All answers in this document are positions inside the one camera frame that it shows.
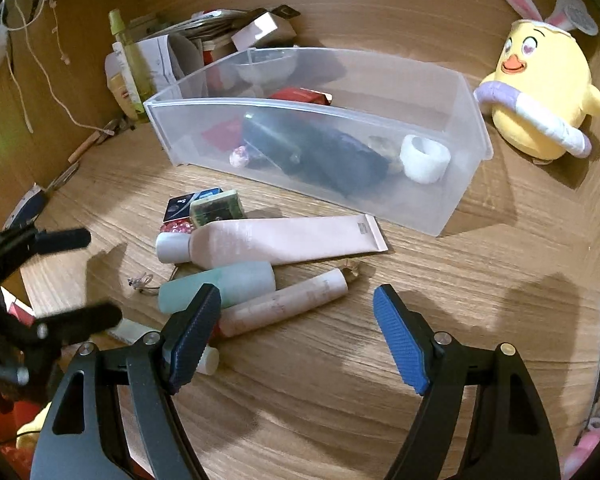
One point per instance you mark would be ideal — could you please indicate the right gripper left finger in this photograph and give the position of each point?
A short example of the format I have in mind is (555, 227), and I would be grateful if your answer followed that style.
(83, 436)

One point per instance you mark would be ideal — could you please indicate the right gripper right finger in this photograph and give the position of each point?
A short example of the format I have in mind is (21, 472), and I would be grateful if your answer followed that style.
(509, 435)

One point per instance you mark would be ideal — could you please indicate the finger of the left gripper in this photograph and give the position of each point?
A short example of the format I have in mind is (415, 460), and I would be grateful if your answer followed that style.
(18, 245)
(60, 330)

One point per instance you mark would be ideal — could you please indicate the large pink cosmetic tube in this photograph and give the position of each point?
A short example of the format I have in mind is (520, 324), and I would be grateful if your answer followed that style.
(278, 241)

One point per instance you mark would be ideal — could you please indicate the red tea packet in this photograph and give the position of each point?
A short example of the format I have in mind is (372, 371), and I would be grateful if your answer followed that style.
(228, 135)

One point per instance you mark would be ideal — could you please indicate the dark green glass bottle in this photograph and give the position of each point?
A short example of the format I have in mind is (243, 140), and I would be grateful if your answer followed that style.
(321, 155)

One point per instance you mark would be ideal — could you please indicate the small white vial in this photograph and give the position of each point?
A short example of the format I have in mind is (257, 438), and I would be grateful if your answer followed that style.
(207, 359)

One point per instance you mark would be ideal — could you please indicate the red round candy tin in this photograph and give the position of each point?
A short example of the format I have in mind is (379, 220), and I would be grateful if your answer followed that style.
(178, 226)

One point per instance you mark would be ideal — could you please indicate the blue card pack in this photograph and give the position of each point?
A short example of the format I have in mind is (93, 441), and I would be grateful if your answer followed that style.
(178, 207)

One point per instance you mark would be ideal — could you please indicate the pale green bottle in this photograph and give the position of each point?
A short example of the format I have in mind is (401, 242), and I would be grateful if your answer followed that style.
(237, 283)

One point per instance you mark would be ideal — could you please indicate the white green label tube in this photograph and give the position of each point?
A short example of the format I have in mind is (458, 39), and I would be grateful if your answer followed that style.
(127, 75)

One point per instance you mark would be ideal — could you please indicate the beige cosmetic bottle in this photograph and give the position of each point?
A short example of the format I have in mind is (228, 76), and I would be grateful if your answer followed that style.
(117, 87)

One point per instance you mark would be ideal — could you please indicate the green small box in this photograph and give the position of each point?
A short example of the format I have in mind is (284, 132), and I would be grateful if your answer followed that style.
(217, 207)

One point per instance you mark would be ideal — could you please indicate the green spray bottle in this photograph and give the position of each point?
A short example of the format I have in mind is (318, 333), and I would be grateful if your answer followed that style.
(135, 58)

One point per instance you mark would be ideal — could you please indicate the white pink slim tube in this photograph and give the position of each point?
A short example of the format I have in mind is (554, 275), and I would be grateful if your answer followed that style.
(283, 304)

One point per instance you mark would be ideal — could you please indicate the white folded paper stack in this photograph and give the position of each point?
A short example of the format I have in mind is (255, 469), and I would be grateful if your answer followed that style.
(168, 62)

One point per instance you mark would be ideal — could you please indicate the white tape roll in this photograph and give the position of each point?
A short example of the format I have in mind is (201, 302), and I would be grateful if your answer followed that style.
(424, 160)

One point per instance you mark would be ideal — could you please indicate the stack of booklets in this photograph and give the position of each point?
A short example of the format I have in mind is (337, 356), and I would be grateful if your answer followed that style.
(215, 23)

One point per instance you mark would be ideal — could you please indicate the clear plastic storage bin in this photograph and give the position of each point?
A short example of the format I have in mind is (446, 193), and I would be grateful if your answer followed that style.
(396, 138)

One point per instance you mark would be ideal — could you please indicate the yellow chick bunny plush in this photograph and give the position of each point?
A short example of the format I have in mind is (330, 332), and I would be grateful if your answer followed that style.
(541, 90)

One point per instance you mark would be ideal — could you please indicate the small white pink box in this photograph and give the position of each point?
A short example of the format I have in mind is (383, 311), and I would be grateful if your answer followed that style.
(266, 30)

